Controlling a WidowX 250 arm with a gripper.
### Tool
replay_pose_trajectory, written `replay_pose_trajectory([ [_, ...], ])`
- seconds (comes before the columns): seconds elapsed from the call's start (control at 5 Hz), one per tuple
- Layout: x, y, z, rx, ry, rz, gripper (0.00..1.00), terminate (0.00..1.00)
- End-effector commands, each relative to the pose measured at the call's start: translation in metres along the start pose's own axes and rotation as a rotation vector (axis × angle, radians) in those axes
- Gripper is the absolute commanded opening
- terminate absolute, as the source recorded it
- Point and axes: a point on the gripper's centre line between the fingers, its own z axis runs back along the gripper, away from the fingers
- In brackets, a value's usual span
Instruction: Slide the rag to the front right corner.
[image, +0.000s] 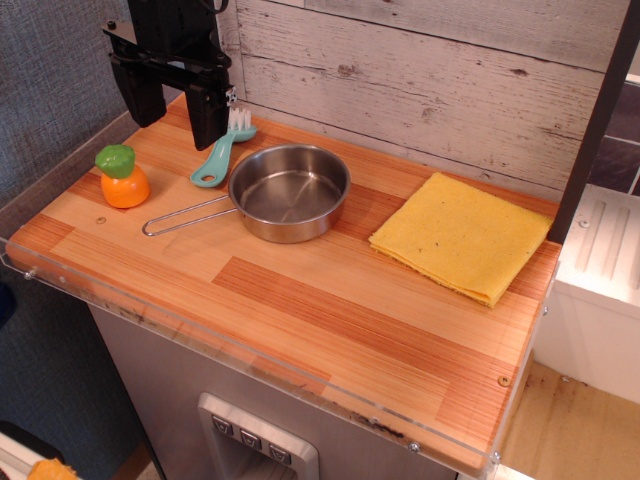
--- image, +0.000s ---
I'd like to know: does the silver toy fridge cabinet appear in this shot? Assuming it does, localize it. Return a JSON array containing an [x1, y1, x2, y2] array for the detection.
[[90, 307, 457, 479]]

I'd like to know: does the stainless steel saucepan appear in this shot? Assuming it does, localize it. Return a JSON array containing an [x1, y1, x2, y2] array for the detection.
[[142, 144, 351, 244]]

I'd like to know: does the white toy sink unit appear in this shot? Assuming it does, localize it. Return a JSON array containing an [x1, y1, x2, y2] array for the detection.
[[533, 185, 639, 402]]

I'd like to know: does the orange object bottom left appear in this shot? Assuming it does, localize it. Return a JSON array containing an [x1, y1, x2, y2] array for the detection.
[[27, 458, 79, 480]]

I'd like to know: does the yellow rag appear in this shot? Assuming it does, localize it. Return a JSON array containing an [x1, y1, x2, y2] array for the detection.
[[369, 173, 553, 308]]

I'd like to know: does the orange toy carrot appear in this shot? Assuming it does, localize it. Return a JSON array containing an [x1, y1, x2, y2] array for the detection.
[[95, 144, 151, 209]]

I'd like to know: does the clear acrylic front guard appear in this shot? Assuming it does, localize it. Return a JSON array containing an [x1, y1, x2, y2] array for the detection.
[[7, 226, 559, 476]]

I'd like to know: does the dark right vertical post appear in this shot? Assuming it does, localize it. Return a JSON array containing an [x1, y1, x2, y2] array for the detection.
[[547, 0, 639, 244]]

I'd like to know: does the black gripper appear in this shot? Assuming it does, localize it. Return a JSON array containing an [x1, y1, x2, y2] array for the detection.
[[103, 1, 231, 151]]

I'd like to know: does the teal dish brush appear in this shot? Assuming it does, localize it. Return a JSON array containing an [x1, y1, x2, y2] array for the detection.
[[190, 108, 257, 188]]

